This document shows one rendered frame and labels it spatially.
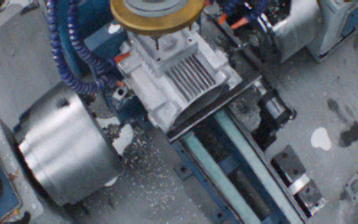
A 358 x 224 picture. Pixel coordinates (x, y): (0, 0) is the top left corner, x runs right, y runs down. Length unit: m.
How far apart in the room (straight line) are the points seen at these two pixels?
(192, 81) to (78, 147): 0.28
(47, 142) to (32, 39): 0.62
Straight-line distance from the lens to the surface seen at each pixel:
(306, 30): 1.20
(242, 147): 1.24
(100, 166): 1.05
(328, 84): 1.48
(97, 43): 1.10
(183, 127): 1.13
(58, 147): 1.02
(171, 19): 0.89
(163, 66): 1.07
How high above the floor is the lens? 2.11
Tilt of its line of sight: 71 degrees down
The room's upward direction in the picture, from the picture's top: 4 degrees counter-clockwise
